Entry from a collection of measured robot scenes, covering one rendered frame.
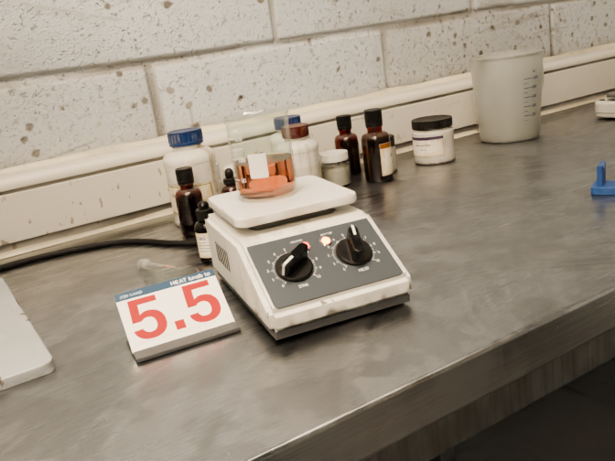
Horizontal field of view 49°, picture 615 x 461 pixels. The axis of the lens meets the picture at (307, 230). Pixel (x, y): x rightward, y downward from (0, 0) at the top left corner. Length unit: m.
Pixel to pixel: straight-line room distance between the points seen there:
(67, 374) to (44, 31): 0.57
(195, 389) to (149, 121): 0.62
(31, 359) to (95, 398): 0.09
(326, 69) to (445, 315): 0.71
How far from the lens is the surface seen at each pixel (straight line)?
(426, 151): 1.12
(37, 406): 0.55
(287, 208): 0.61
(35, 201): 0.99
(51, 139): 1.03
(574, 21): 1.66
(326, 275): 0.57
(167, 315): 0.60
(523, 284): 0.62
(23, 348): 0.64
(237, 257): 0.60
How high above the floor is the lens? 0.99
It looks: 16 degrees down
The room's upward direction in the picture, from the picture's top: 8 degrees counter-clockwise
